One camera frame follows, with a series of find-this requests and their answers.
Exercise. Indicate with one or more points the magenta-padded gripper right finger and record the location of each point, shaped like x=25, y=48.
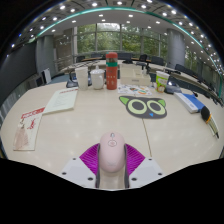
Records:
x=145, y=170

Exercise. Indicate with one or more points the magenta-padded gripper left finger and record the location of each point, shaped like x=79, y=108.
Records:
x=78, y=170

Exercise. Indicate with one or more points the pink computer mouse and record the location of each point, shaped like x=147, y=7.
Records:
x=112, y=151

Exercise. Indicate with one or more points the cat-face mouse pad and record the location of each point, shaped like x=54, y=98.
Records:
x=143, y=107

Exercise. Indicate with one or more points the red-printed leaflet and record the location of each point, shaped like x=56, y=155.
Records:
x=28, y=130

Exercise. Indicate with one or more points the white printed booklet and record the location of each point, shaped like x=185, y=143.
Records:
x=61, y=100

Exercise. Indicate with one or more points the colourful sticker sheet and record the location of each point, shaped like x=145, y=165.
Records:
x=134, y=90

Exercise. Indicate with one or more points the blue and white book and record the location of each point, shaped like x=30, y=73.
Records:
x=190, y=102

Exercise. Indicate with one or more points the black handheld microphone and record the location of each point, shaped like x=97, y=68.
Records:
x=206, y=114

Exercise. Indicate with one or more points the green-printed paper cup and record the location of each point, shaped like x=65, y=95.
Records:
x=162, y=81

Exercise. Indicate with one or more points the beige cardboard box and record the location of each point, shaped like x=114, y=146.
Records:
x=135, y=79

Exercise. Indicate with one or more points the white lidded mug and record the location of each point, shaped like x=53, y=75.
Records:
x=97, y=79

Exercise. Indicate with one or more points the white floor-standing panel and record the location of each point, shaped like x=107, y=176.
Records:
x=47, y=76

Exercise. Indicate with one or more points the long curved conference table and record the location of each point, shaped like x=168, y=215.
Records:
x=186, y=80

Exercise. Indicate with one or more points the red thermos bottle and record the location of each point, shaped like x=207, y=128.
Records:
x=111, y=73

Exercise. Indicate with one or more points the black office chairs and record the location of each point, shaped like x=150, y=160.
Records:
x=156, y=60

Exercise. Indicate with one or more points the round ceiling lights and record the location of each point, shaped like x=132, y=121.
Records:
x=120, y=3

